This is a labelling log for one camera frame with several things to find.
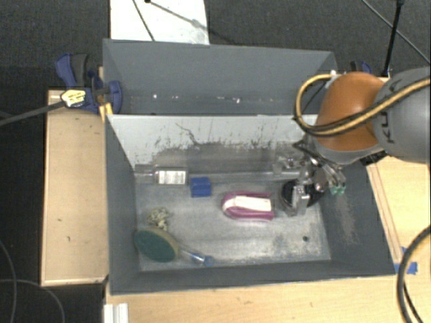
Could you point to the grey metal bin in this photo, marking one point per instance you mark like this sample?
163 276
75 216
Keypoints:
235 241

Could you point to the clear glass bottle white label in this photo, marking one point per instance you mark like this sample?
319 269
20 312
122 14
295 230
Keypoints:
168 176

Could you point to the blue block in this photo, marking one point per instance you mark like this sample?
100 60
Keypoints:
200 187

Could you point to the beige lumpy object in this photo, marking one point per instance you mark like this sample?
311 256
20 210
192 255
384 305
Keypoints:
158 218

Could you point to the black round object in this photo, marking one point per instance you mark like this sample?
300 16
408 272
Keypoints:
287 195

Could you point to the pale wood board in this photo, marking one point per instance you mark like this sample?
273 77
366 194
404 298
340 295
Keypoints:
74 197

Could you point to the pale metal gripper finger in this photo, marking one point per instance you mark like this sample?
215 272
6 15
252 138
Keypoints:
286 168
300 200

